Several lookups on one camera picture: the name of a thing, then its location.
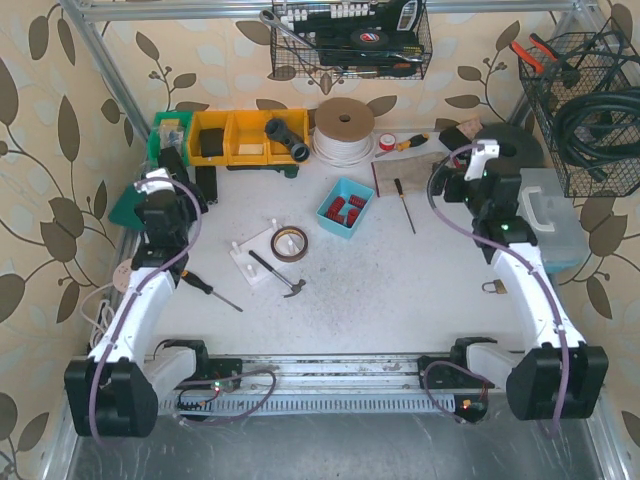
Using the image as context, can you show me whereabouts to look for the red spring long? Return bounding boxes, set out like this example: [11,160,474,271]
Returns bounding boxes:
[325,196,345,223]
[346,208,360,228]

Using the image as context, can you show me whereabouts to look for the brown tape roll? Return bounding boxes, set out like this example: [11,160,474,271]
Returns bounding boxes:
[270,226,309,263]

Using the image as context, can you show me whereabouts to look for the black handled hammer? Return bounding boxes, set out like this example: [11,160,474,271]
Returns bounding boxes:
[248,250,306,298]

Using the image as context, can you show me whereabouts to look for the red spring short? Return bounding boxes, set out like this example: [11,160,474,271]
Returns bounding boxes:
[349,195,367,209]

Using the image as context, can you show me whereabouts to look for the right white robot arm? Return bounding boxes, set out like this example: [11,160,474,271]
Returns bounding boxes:
[422,140,609,426]

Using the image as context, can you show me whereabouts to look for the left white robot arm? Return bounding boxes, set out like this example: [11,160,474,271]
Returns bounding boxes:
[64,168,202,440]

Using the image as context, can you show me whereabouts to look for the beige work glove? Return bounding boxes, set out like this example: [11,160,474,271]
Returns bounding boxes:
[372,152,446,197]

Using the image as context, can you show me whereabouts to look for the black sander block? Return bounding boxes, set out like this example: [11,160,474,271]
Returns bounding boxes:
[439,126,472,151]

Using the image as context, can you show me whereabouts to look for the green case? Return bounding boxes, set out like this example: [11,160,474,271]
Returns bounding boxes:
[108,184,145,231]

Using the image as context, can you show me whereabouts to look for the black yellow screwdriver thin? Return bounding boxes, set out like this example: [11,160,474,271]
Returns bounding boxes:
[394,178,417,235]

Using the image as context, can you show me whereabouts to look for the black aluminium extrusion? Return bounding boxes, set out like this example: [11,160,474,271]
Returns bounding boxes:
[195,166,218,204]

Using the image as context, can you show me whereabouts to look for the black orange screwdriver left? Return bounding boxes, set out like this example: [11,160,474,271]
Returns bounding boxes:
[181,270,243,313]

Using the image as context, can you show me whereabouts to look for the pink round power strip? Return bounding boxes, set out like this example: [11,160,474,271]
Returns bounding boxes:
[112,258,132,293]

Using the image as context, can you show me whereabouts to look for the red white tape roll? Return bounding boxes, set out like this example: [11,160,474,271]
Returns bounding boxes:
[379,133,396,151]

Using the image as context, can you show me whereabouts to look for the black disc spool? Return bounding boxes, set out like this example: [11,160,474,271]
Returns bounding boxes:
[474,123,544,168]

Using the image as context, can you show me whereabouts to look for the green bin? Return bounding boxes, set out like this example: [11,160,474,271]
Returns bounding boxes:
[147,112,193,165]

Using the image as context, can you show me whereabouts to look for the black foam block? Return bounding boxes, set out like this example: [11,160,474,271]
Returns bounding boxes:
[199,128,224,157]

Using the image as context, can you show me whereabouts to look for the teal plastic bin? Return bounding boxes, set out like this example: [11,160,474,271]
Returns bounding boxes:
[316,177,375,240]

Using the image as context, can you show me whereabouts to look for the yellow triple bin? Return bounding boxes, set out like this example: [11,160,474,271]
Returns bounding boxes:
[187,109,310,167]

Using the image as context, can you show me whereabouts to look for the brass padlock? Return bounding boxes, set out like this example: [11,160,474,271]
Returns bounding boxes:
[481,279,507,295]

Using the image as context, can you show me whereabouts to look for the clear teal toolbox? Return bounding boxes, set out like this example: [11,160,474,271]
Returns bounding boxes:
[518,168,589,274]

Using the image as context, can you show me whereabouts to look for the grey pipe fitting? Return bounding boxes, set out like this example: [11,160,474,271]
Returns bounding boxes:
[265,118,310,163]

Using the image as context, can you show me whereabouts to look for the black electrical tape roll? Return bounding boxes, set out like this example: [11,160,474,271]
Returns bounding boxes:
[349,28,389,50]

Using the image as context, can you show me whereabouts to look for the white peg base plate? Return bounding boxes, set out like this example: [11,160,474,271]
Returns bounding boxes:
[229,218,293,287]

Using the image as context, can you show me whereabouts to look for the white cable spool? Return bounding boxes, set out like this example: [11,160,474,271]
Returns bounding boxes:
[312,97,375,168]

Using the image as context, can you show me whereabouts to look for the orange handled pliers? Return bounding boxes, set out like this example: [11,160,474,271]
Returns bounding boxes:
[509,33,559,75]

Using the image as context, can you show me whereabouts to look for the black coiled hose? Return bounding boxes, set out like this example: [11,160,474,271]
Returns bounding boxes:
[554,29,640,171]

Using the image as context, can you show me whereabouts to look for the wire basket right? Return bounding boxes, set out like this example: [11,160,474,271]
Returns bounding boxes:
[518,30,639,198]

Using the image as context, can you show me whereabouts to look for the wire basket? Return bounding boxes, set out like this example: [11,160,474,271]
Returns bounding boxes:
[259,1,432,83]
[518,30,639,198]

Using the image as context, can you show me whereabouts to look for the wire basket top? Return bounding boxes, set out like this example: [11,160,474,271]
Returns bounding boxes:
[259,1,432,83]

